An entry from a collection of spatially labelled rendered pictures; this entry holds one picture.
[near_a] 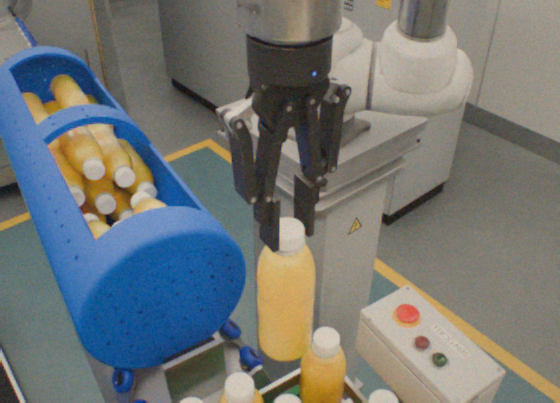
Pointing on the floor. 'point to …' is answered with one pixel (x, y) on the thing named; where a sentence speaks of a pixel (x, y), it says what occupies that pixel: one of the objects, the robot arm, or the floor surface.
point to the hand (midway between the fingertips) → (287, 213)
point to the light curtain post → (99, 6)
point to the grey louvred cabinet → (415, 180)
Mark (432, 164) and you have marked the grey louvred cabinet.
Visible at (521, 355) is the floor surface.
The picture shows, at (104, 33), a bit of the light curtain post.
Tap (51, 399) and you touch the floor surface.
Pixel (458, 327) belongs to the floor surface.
